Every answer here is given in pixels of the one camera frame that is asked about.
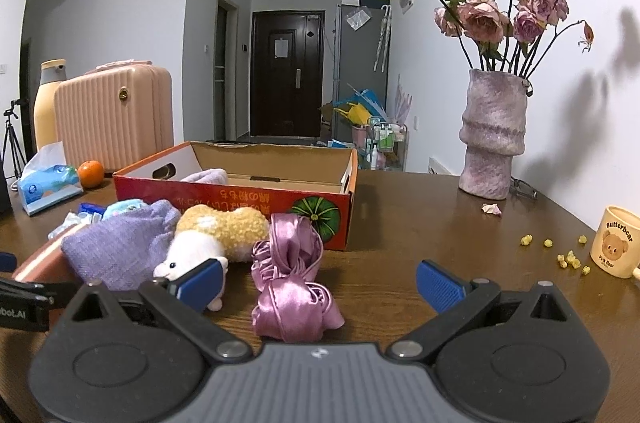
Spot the clear plastic bag bundle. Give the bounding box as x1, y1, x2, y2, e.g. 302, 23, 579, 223
48, 212, 102, 240

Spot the yellow thermos jug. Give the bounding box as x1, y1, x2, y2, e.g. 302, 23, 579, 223
34, 59, 66, 150

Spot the fallen pink petal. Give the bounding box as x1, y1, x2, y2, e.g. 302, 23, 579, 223
482, 203, 502, 217

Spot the wire storage cart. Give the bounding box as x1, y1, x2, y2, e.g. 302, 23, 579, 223
361, 117, 409, 172

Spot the light blue plush toy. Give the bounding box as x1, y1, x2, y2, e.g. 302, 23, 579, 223
102, 198, 146, 221

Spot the grey refrigerator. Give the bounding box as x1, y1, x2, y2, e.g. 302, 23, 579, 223
332, 3, 393, 144

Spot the red cardboard box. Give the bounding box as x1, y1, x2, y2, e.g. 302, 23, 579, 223
113, 141, 358, 251

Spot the pink ribbed suitcase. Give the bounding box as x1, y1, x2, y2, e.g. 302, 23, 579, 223
53, 60, 174, 172

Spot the pink textured vase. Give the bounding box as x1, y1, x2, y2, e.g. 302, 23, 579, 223
459, 70, 529, 201

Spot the orange fruit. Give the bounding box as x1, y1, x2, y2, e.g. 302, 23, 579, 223
77, 160, 105, 190

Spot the lilac fluffy scrunchie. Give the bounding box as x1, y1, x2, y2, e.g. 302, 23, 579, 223
181, 168, 228, 186

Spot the purple knit pouch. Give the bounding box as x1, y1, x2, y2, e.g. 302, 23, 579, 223
62, 200, 181, 291

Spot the blue small box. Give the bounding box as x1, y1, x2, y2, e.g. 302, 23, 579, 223
77, 202, 106, 219

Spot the black tripod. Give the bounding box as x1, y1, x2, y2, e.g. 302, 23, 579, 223
1, 99, 27, 180

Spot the white yellow plush toy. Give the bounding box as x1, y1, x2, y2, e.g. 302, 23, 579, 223
153, 204, 270, 311

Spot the yellow bear mug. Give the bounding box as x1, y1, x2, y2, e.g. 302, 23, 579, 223
590, 206, 640, 280

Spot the pink satin scrunchie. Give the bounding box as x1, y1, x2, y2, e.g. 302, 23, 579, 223
250, 214, 345, 344

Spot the dark entrance door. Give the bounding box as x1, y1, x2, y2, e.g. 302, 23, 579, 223
250, 10, 324, 138

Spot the blue tissue pack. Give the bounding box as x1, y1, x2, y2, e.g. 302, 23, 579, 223
17, 141, 84, 216

